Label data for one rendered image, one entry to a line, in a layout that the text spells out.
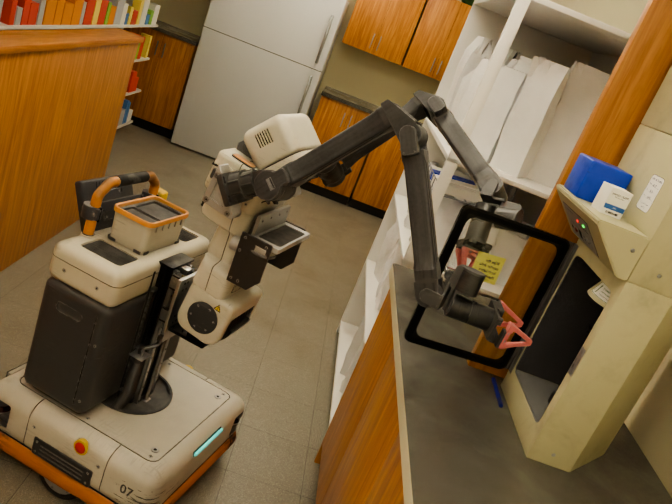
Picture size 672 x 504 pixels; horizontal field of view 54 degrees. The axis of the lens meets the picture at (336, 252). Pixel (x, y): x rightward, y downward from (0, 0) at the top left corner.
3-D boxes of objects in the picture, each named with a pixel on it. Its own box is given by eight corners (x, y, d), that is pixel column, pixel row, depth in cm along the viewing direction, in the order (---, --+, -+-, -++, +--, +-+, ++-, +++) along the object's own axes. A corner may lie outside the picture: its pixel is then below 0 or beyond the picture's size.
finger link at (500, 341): (533, 321, 156) (497, 308, 155) (540, 335, 149) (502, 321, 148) (520, 345, 158) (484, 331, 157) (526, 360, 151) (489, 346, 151)
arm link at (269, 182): (408, 93, 161) (397, 86, 152) (433, 142, 160) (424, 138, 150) (265, 180, 177) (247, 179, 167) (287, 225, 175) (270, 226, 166)
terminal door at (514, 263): (504, 370, 178) (572, 241, 165) (401, 339, 172) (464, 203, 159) (503, 369, 179) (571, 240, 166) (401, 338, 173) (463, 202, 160)
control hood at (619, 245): (580, 234, 166) (599, 199, 163) (627, 282, 135) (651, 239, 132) (538, 218, 165) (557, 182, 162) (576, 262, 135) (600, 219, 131)
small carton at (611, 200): (610, 213, 146) (623, 188, 144) (620, 220, 142) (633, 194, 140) (590, 205, 146) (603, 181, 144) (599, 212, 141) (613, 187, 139)
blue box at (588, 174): (600, 200, 160) (618, 166, 157) (614, 211, 151) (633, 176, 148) (562, 186, 159) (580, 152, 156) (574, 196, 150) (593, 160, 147)
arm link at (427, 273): (406, 131, 162) (394, 126, 152) (428, 127, 160) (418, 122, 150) (424, 303, 164) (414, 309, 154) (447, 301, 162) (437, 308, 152)
